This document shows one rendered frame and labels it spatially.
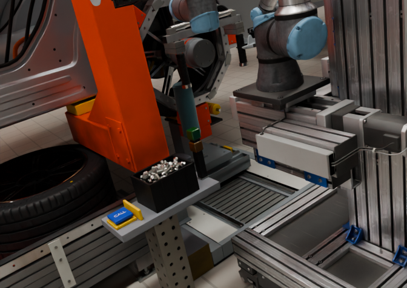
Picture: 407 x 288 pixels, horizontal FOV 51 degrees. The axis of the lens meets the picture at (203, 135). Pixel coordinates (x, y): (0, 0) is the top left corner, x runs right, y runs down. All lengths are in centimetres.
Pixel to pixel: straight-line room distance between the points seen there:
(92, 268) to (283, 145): 99
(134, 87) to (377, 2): 87
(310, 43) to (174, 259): 94
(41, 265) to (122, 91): 71
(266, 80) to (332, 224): 68
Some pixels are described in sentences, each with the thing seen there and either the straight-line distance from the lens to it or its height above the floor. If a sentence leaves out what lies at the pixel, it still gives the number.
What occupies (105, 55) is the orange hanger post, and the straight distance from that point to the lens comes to 156.
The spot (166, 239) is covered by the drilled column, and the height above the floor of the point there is 32.
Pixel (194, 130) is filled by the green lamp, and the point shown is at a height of 66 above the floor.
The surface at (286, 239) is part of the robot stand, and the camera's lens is 170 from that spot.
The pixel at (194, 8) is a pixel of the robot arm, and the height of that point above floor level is 112.
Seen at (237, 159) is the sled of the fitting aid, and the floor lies 15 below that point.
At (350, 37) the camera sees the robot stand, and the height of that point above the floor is 94.
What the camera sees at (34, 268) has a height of 32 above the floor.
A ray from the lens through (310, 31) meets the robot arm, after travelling 120.
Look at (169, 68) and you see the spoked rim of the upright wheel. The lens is 217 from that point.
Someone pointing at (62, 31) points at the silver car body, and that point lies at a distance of 208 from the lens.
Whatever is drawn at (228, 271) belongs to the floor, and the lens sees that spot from 192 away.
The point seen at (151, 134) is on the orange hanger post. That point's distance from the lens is 168.
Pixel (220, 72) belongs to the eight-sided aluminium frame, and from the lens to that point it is 224.
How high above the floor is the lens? 121
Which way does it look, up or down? 21 degrees down
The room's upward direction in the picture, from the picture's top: 12 degrees counter-clockwise
